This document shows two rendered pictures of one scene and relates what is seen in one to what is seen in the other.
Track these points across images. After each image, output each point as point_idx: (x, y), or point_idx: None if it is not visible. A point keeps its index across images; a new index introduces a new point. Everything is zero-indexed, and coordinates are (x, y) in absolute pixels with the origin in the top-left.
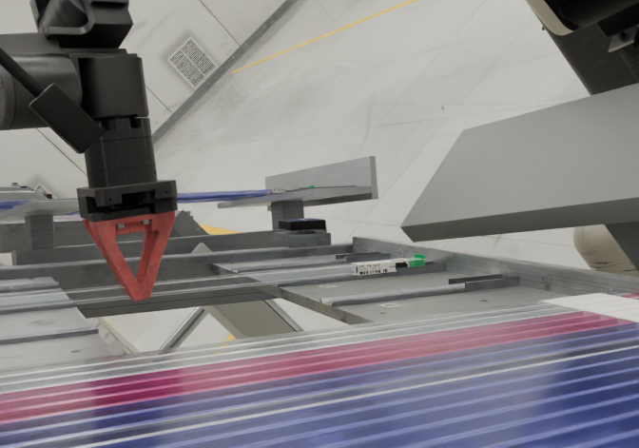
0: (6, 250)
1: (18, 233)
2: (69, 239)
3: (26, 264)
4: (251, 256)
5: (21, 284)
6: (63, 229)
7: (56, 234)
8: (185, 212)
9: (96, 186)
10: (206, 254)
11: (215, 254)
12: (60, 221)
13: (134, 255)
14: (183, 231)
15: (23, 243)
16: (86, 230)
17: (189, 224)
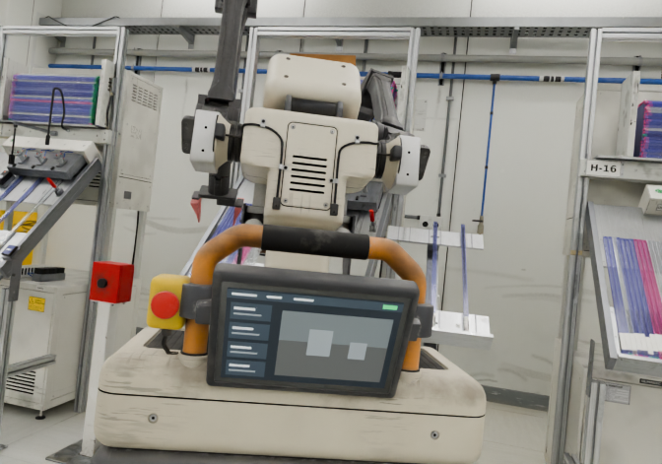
0: (592, 271)
1: (595, 269)
2: (597, 295)
3: (380, 235)
4: None
5: (359, 232)
6: (598, 288)
7: (597, 287)
8: (593, 344)
9: None
10: (365, 273)
11: (364, 275)
12: (599, 283)
13: (426, 275)
14: (590, 351)
15: (594, 275)
16: (599, 299)
17: (591, 352)
